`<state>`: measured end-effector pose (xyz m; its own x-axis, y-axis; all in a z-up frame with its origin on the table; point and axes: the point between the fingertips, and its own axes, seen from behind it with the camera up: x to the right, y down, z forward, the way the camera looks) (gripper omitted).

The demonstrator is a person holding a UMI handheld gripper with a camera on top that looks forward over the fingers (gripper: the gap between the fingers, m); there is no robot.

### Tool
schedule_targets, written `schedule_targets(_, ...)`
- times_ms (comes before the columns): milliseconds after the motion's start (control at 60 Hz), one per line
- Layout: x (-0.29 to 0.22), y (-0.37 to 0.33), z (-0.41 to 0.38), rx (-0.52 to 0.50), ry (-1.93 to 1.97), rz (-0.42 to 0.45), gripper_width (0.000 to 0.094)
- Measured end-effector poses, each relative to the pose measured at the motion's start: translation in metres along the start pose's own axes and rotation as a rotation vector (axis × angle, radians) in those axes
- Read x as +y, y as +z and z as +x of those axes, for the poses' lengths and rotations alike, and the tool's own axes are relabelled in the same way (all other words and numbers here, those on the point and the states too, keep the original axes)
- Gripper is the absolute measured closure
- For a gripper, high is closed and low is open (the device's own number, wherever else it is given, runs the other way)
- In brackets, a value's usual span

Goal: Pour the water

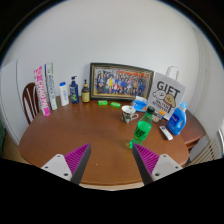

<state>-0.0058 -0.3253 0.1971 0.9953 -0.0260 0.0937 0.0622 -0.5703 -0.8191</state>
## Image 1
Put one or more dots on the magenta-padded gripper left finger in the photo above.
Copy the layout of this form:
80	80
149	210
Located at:
63	165

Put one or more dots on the blue detergent bottle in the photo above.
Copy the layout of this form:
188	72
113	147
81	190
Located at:
176	123

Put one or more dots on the colourful puzzle cube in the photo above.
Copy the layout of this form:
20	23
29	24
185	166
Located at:
159	115

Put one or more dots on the white shampoo bottle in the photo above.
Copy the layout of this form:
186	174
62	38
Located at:
64	95

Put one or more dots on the framed group photo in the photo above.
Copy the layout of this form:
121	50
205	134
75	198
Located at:
120	81

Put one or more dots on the blue tissue pack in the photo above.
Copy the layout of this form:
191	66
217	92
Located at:
140	105

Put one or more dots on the white remote control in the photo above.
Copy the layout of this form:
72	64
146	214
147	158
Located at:
166	132

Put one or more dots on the small green packet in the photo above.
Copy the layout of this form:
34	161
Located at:
115	104
102	102

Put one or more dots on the dark blue pump bottle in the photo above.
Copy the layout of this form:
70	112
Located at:
74	93

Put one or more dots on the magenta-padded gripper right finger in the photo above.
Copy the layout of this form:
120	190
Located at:
160	165

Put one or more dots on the brown wooden chair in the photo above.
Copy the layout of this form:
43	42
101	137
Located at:
28	100

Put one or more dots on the camouflage print mug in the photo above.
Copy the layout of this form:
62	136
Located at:
127	115

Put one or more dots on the white paper gift bag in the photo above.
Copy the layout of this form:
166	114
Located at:
166	91

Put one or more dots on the green and white tall box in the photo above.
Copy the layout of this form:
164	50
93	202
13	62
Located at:
51	86

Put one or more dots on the pink and white tall box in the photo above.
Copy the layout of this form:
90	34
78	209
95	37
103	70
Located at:
42	91

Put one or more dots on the green plastic drink bottle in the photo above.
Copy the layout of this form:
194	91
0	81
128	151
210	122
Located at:
142	128

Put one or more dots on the white radiator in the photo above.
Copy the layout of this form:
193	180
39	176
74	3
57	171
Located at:
206	153

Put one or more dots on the amber pump bottle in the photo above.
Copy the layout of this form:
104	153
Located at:
85	95

